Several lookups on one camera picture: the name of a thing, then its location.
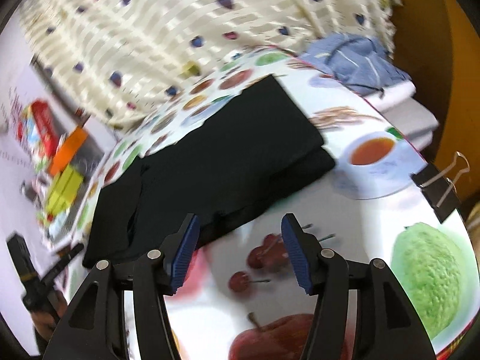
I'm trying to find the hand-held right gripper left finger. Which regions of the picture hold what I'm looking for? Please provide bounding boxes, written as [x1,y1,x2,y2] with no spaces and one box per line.
[42,213,201,360]

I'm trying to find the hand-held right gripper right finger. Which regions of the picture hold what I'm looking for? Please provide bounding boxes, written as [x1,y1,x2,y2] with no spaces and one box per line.
[280,213,437,360]

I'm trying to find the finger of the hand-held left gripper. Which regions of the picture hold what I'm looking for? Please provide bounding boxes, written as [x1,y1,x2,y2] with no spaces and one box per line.
[39,243,85,287]

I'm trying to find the black pants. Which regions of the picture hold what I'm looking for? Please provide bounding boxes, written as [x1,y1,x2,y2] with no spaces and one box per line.
[82,75,336,271]

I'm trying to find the yellow cardboard box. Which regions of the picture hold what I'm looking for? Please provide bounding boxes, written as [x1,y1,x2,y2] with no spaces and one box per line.
[45,165,85,214]

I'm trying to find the food print tablecloth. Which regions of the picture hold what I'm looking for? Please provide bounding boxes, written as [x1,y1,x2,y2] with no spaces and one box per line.
[35,45,473,360]

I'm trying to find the red cartoon print box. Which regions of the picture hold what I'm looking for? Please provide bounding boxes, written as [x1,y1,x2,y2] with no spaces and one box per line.
[20,99,61,158]

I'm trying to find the black binder clip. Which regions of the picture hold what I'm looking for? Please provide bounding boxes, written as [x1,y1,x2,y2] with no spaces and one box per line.
[410,152,471,224]

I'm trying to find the white folded cloth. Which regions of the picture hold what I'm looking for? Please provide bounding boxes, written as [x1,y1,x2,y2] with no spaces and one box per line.
[365,80,439,147]

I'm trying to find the blue striped cloth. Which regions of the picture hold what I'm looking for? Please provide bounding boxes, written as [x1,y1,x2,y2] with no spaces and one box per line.
[300,33,411,96]

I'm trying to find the heart print curtain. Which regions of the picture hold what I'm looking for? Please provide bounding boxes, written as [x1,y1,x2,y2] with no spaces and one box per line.
[19,0,398,128]

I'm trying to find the wooden cabinet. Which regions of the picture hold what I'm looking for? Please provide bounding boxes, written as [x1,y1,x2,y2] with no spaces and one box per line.
[386,0,480,196]

